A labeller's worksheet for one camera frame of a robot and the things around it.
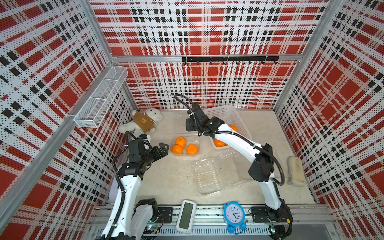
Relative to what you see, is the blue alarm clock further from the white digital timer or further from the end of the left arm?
the end of the left arm

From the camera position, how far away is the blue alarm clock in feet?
2.32

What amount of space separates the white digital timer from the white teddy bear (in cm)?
55

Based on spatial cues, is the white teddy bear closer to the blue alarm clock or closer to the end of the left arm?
the end of the left arm

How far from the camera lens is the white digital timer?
681 mm

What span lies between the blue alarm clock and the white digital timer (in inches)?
6.4
